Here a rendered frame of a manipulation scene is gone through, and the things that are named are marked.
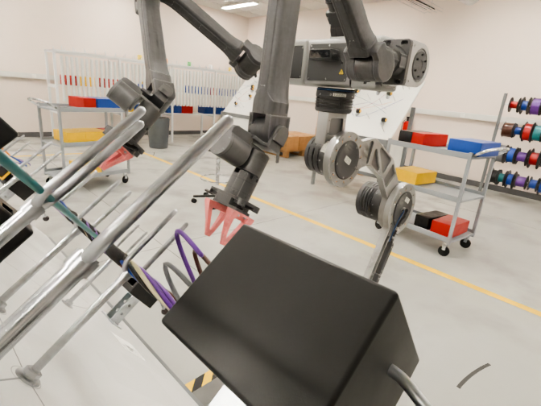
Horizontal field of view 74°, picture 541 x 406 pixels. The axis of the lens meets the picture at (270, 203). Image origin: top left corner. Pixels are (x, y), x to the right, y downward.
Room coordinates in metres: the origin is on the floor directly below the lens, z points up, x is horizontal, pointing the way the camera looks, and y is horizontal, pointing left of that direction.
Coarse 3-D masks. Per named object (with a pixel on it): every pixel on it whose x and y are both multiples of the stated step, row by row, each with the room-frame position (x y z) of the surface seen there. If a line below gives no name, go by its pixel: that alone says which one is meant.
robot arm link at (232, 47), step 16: (160, 0) 1.27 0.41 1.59; (176, 0) 1.26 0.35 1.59; (192, 16) 1.28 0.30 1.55; (208, 16) 1.31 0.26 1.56; (208, 32) 1.30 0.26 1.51; (224, 32) 1.31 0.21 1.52; (224, 48) 1.32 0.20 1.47; (240, 48) 1.31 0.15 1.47; (256, 48) 1.33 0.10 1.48; (256, 64) 1.31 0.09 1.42
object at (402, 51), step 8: (384, 40) 1.12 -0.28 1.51; (392, 40) 1.10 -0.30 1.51; (400, 40) 1.08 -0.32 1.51; (408, 40) 1.07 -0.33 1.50; (392, 48) 1.05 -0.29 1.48; (400, 48) 1.06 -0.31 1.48; (408, 48) 1.06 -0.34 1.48; (400, 56) 1.04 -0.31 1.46; (408, 56) 1.06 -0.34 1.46; (400, 64) 1.04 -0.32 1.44; (408, 64) 1.07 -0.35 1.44; (400, 72) 1.07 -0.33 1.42; (392, 80) 1.09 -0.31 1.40; (400, 80) 1.08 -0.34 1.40
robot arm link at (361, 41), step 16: (336, 0) 0.90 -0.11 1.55; (352, 0) 0.90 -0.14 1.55; (352, 16) 0.91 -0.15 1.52; (352, 32) 0.93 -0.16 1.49; (368, 32) 0.95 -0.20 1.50; (352, 48) 0.97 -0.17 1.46; (368, 48) 0.95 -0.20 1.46; (384, 48) 0.96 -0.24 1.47; (352, 64) 1.00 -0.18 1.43; (384, 64) 0.97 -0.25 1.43; (352, 80) 1.04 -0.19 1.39; (384, 80) 0.98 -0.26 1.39
